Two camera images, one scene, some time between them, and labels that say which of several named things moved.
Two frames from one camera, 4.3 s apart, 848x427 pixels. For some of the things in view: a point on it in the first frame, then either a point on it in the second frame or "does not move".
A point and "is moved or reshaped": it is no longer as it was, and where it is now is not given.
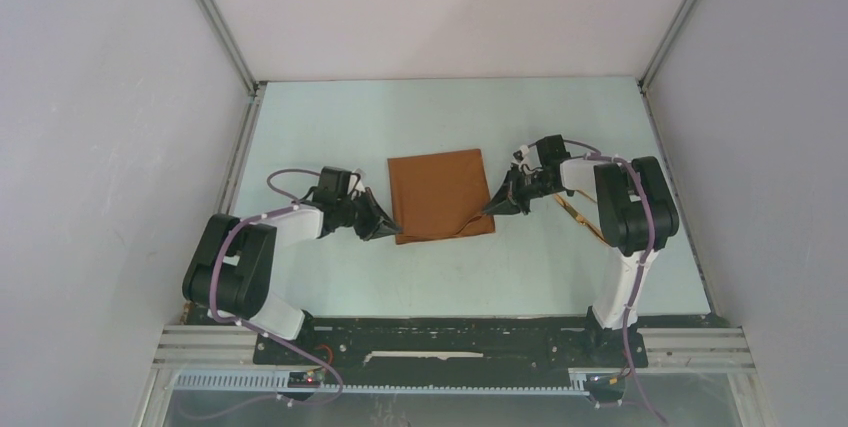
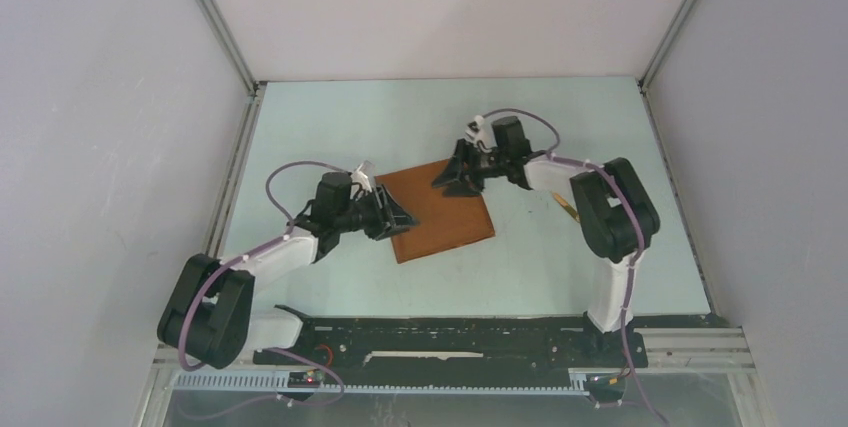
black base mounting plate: (453, 343) does not move
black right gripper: (509, 200) -> (453, 168)
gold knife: (580, 219) does not move
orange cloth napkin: (440, 195) is moved or reshaped
